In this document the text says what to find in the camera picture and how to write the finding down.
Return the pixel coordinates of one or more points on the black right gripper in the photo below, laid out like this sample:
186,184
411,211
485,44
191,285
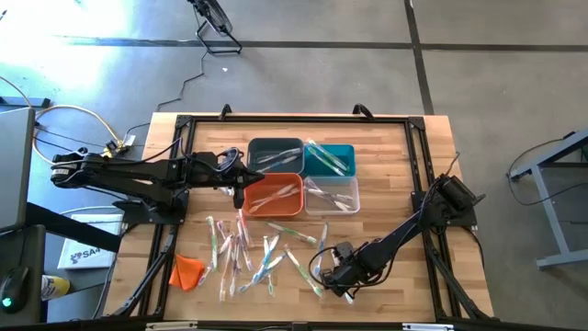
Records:
349,264

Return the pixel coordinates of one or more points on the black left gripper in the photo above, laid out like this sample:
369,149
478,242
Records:
220,172

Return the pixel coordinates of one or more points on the green toothbrush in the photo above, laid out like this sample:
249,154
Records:
303,272
211,241
226,190
328,154
350,299
271,287
292,232
326,162

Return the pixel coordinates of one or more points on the blue toothbrush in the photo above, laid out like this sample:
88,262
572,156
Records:
280,164
265,259
280,155
323,239
262,273

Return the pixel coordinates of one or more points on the white toothbrush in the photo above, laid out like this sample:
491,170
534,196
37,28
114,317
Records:
343,206

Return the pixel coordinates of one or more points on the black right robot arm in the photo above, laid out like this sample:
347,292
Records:
399,236

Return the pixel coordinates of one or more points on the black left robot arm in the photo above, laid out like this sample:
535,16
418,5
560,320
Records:
128,174

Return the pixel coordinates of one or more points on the dark grey plastic bin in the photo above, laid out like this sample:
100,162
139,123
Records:
275,143

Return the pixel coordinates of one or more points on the orange plastic bin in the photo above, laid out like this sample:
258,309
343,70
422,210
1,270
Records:
294,208

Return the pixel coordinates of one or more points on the clear plastic bin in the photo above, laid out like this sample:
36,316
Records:
312,207

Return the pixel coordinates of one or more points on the black table clamp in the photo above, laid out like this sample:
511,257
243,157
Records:
363,110
225,111

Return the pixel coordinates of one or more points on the orange cloth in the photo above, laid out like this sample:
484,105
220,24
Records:
186,273

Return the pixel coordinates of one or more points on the teal plastic bin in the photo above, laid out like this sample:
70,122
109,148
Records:
349,151

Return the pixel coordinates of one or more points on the white power adapter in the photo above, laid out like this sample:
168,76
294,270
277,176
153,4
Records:
129,140

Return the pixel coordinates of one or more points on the yellow black power plug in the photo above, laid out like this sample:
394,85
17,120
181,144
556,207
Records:
111,149

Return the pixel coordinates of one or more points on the black floor fan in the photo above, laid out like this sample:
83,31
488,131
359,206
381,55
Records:
216,18

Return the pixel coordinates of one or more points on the white printed box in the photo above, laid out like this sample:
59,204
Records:
87,248

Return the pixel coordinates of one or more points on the yellow can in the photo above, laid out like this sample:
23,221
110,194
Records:
55,287

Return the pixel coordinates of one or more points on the grey laptop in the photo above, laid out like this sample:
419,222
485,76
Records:
14,170

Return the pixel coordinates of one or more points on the black desk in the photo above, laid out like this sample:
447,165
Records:
18,248

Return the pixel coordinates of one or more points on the black computer mouse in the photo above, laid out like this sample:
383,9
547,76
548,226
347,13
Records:
14,287

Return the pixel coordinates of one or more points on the black aluminium table frame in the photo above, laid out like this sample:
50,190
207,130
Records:
298,119

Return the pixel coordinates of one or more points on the white frame label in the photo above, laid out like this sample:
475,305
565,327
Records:
427,327
171,326

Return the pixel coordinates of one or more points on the grey metal table frame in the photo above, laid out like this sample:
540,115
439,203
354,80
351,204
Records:
551,216

